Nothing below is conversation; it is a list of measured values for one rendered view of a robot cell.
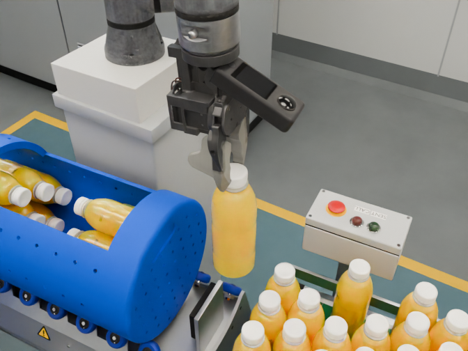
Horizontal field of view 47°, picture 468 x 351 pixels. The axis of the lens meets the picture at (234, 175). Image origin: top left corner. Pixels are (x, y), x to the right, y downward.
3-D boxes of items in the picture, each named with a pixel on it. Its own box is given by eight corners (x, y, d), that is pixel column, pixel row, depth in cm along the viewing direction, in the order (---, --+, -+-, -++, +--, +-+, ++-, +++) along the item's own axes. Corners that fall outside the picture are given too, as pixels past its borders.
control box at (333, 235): (316, 219, 124) (321, 186, 117) (402, 248, 117) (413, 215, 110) (301, 248, 117) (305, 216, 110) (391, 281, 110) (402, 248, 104)
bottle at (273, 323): (248, 341, 111) (250, 286, 99) (282, 343, 111) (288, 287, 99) (247, 373, 106) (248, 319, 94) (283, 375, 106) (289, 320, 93)
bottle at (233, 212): (234, 287, 85) (234, 202, 73) (203, 264, 89) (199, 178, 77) (263, 263, 89) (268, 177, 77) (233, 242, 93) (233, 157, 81)
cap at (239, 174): (234, 192, 75) (234, 182, 74) (214, 180, 77) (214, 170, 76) (253, 179, 77) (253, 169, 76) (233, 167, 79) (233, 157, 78)
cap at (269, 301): (258, 294, 98) (259, 288, 97) (280, 295, 98) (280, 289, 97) (258, 312, 95) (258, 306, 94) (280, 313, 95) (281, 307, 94)
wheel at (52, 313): (51, 295, 112) (44, 297, 110) (69, 297, 110) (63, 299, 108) (51, 317, 112) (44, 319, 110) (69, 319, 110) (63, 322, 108)
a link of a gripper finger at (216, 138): (221, 159, 74) (221, 101, 70) (232, 161, 73) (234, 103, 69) (205, 174, 70) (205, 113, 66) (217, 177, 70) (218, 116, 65)
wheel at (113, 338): (110, 322, 107) (104, 325, 105) (129, 325, 105) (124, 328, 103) (109, 345, 107) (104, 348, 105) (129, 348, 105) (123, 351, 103)
